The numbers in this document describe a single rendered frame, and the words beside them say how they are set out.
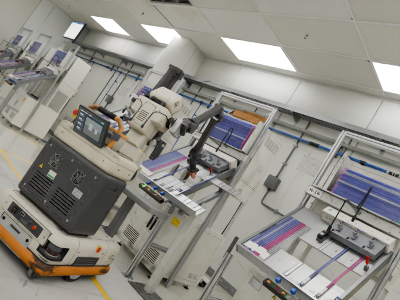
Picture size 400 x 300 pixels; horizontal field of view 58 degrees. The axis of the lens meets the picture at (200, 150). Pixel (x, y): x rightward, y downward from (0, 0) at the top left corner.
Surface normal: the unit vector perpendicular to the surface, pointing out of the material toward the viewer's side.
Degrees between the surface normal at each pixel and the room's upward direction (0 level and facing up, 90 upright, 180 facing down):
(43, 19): 90
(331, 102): 90
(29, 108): 90
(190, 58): 90
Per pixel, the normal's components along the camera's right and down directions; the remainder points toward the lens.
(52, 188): -0.33, -0.29
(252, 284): -0.57, -0.43
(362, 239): -0.01, -0.90
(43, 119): 0.62, 0.33
